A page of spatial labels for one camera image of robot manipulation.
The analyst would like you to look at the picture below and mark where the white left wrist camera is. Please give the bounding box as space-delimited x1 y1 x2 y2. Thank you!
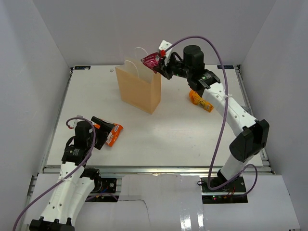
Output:
68 119 82 129

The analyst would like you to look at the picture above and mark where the blue label right corner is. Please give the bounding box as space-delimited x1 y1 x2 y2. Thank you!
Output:
217 65 234 69

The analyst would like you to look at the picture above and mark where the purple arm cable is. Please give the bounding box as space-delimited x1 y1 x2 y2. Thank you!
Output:
12 115 118 231
165 36 258 198

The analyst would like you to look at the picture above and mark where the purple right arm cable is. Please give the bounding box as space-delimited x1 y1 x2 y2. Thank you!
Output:
165 36 258 198

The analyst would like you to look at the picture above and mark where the blue label left corner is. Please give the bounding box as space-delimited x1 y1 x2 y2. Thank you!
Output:
74 66 91 70

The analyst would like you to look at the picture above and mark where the orange Fox's candy bag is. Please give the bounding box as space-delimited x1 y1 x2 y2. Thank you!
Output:
105 124 123 147

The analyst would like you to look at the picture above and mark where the red snack packet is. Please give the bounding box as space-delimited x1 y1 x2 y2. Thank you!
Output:
141 52 160 74

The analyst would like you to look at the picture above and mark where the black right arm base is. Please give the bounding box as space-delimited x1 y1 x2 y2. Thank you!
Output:
197 177 248 205

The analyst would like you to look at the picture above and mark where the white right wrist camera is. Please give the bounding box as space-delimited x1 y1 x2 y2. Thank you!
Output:
158 40 173 65

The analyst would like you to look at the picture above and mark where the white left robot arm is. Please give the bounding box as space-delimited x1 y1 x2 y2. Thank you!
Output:
29 116 115 231

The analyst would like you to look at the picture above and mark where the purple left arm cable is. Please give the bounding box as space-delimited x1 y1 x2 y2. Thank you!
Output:
12 115 118 231

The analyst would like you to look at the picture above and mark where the brown paper bag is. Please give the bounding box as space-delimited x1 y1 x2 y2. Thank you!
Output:
115 56 162 114

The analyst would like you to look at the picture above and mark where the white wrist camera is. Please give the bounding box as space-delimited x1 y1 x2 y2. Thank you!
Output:
68 119 82 129
158 40 173 65

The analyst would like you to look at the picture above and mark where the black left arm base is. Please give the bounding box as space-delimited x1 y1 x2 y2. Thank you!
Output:
72 176 116 202

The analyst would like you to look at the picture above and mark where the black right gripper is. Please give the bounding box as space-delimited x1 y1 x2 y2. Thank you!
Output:
154 53 193 80

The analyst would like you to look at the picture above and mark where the blue label corner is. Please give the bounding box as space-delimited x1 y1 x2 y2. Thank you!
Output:
217 65 234 69
74 66 91 70

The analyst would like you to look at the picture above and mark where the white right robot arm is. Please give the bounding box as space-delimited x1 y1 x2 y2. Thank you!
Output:
153 41 270 192

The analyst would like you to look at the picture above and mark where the orange yellow candy bag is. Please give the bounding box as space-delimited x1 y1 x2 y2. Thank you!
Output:
189 90 214 113

